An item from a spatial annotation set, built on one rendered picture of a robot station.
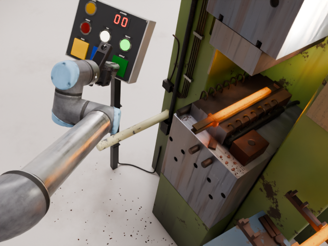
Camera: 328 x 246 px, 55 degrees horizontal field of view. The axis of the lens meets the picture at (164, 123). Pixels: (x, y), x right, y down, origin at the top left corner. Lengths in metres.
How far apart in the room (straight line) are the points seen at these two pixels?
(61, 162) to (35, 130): 1.77
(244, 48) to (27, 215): 0.75
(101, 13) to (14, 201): 0.99
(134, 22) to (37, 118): 1.44
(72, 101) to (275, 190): 0.88
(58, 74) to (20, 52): 2.16
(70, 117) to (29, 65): 2.00
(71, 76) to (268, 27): 0.60
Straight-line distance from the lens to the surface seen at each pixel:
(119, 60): 1.38
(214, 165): 1.27
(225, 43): 1.08
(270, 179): 1.41
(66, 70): 1.06
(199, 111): 1.29
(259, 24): 0.97
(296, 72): 1.55
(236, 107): 1.31
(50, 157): 0.74
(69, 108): 1.09
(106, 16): 1.42
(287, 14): 0.92
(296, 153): 1.25
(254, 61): 1.02
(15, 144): 2.45
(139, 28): 1.35
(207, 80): 1.42
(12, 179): 0.64
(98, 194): 2.14
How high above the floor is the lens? 1.87
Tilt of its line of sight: 48 degrees down
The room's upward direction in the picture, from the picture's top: 11 degrees clockwise
